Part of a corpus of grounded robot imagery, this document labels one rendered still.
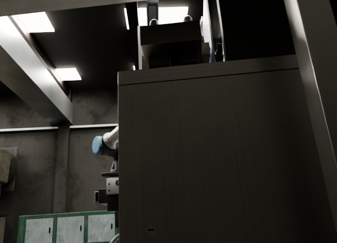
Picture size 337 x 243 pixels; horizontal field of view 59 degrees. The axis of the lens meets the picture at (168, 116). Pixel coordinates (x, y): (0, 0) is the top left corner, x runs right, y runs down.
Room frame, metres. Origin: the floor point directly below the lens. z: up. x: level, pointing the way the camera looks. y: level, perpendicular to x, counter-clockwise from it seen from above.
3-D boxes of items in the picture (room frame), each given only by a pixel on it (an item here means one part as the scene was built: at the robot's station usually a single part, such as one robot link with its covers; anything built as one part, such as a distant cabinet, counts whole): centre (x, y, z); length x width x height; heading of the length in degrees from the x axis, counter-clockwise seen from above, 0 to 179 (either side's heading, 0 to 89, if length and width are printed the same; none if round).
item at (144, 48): (0.87, -0.03, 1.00); 0.40 x 0.16 x 0.06; 176
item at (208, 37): (0.90, -0.15, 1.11); 0.23 x 0.01 x 0.18; 176
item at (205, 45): (0.90, -0.13, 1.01); 0.23 x 0.03 x 0.05; 176
